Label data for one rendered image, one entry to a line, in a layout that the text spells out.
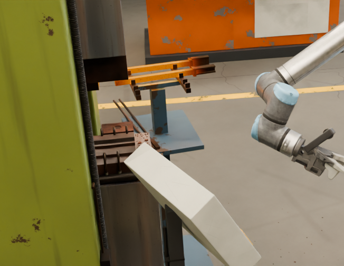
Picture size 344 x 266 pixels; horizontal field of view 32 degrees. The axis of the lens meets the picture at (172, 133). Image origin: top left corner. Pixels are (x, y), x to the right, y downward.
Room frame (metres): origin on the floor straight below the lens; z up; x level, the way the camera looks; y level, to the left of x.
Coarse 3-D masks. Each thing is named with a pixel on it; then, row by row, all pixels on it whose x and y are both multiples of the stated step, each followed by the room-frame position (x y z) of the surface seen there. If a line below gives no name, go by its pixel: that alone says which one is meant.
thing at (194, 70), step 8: (160, 72) 2.45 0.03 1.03; (168, 72) 2.44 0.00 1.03; (176, 72) 2.43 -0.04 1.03; (184, 72) 2.44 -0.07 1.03; (192, 72) 2.45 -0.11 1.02; (200, 72) 2.46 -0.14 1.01; (208, 72) 2.46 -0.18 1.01; (120, 80) 2.38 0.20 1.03; (128, 80) 2.39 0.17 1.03; (136, 80) 2.40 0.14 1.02; (144, 80) 2.40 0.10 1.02; (152, 80) 2.41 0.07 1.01
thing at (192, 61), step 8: (200, 56) 2.59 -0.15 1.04; (208, 56) 2.58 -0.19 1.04; (152, 64) 2.55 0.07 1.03; (160, 64) 2.55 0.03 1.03; (168, 64) 2.55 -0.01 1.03; (184, 64) 2.56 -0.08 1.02; (192, 64) 2.56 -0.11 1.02; (200, 64) 2.58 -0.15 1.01; (208, 64) 2.58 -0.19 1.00; (136, 72) 2.52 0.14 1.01
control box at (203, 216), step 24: (144, 144) 1.45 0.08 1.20; (144, 168) 1.36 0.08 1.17; (168, 168) 1.32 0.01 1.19; (168, 192) 1.24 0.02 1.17; (192, 192) 1.20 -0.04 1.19; (192, 216) 1.14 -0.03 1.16; (216, 216) 1.16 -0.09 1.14; (216, 240) 1.16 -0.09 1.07; (240, 240) 1.20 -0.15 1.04; (240, 264) 1.20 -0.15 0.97
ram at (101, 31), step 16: (80, 0) 1.70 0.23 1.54; (96, 0) 1.70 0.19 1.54; (112, 0) 1.71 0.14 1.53; (80, 16) 1.70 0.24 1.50; (96, 16) 1.70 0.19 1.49; (112, 16) 1.71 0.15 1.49; (80, 32) 1.70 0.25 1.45; (96, 32) 1.70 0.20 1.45; (112, 32) 1.71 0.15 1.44; (96, 48) 1.70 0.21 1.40; (112, 48) 1.71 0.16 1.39
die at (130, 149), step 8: (96, 136) 1.94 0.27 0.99; (104, 136) 1.94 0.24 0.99; (112, 136) 1.93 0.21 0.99; (120, 136) 1.93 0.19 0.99; (128, 136) 1.91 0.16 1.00; (104, 144) 1.86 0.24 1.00; (112, 144) 1.85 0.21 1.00; (120, 144) 1.85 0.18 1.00; (128, 144) 1.85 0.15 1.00; (96, 152) 1.82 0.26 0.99; (112, 152) 1.81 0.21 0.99; (120, 152) 1.81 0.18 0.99; (128, 152) 1.80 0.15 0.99; (112, 160) 1.77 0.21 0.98; (120, 160) 1.77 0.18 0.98; (112, 168) 1.75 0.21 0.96; (128, 168) 1.76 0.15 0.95
